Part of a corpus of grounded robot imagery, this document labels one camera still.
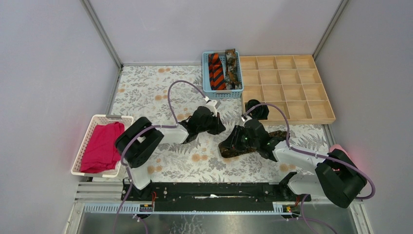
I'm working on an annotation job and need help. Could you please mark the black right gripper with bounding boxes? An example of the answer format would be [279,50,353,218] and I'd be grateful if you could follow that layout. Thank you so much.
[221,125,259,152]

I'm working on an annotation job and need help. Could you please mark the black gold patterned tie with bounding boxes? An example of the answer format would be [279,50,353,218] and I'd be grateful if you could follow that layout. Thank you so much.
[218,126,288,161]

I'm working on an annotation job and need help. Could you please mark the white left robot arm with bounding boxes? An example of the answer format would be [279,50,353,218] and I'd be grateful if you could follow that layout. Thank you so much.
[114,106,225,200]

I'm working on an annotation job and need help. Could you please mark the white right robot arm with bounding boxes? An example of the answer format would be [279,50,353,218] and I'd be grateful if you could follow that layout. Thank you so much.
[218,119,368,208]

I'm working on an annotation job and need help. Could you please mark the dark green rolled tie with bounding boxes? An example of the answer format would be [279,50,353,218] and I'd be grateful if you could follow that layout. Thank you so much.
[244,99,269,120]

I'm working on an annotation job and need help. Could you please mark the blue plastic basket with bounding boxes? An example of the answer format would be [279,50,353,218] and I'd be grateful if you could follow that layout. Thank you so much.
[202,49,244,99]

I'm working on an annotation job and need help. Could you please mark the floral patterned tablecloth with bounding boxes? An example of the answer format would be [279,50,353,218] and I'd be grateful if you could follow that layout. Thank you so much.
[106,65,338,183]

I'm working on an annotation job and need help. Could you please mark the brown camouflage tie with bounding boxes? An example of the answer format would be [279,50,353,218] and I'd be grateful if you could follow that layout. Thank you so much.
[225,49,242,90]

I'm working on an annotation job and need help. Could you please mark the orange navy striped tie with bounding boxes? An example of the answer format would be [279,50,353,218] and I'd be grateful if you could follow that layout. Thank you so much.
[208,53,226,90]

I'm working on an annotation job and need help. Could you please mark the wooden compartment tray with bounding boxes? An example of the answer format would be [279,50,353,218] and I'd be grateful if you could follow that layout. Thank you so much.
[240,55,336,125]

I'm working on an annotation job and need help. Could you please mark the pink cloth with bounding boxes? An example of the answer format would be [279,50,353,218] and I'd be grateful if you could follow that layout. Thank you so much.
[329,144,348,155]

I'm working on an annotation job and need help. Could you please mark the white plastic basket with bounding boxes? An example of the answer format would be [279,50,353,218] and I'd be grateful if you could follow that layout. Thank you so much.
[71,115,133,178]

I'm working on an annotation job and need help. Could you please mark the red cloth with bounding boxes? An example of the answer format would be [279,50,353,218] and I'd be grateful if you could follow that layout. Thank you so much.
[80,122,125,174]

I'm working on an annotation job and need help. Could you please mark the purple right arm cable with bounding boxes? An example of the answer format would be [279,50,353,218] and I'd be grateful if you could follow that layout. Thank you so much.
[243,103,376,200]

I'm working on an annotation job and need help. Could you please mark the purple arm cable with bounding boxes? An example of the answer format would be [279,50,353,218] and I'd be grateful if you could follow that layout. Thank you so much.
[111,80,210,234]
[243,103,376,200]

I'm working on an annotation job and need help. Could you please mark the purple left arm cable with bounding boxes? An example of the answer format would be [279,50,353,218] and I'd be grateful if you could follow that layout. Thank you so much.
[111,80,210,234]

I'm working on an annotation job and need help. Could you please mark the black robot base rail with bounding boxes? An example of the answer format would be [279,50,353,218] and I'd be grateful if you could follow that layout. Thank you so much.
[121,182,311,213]

